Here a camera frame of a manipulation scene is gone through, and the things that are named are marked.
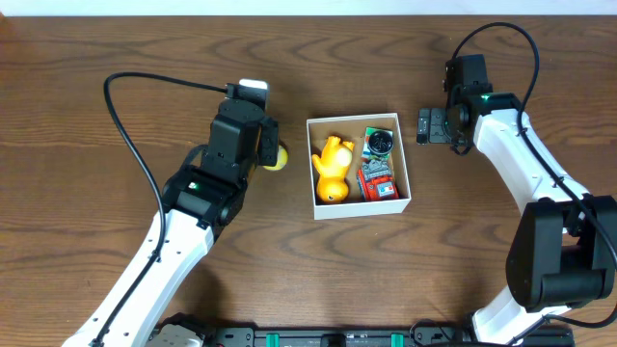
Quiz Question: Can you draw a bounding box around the white cardboard box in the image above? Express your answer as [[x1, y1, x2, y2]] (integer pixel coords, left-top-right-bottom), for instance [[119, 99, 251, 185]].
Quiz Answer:
[[307, 113, 412, 220]]

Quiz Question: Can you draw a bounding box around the colourful puzzle cube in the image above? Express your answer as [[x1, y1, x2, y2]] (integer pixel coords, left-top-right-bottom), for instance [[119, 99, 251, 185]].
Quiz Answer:
[[362, 127, 393, 160]]

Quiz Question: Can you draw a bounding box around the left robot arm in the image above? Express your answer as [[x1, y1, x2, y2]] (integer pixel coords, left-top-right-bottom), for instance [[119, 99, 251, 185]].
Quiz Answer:
[[65, 79, 279, 346]]

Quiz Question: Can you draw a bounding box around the black round lid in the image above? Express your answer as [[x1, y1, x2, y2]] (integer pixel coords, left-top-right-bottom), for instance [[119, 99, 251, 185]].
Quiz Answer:
[[367, 130, 394, 156]]

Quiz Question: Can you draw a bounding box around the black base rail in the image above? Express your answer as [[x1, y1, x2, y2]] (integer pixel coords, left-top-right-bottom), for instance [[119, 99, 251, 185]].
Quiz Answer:
[[148, 321, 577, 347]]

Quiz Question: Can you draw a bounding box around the yellow grey striped ball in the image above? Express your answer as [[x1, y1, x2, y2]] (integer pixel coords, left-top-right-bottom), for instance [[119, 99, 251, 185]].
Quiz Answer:
[[264, 145, 288, 172]]

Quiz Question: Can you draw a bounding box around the orange rubber animal toy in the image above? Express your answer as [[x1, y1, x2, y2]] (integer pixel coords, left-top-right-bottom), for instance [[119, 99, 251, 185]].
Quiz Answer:
[[311, 136, 355, 203]]

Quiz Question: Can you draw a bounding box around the red toy truck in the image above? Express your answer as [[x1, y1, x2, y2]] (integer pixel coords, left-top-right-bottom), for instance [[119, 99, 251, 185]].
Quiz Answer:
[[357, 159, 399, 201]]

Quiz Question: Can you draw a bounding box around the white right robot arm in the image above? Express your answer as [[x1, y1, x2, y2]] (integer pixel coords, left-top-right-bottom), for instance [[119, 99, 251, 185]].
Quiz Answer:
[[254, 54, 616, 346]]

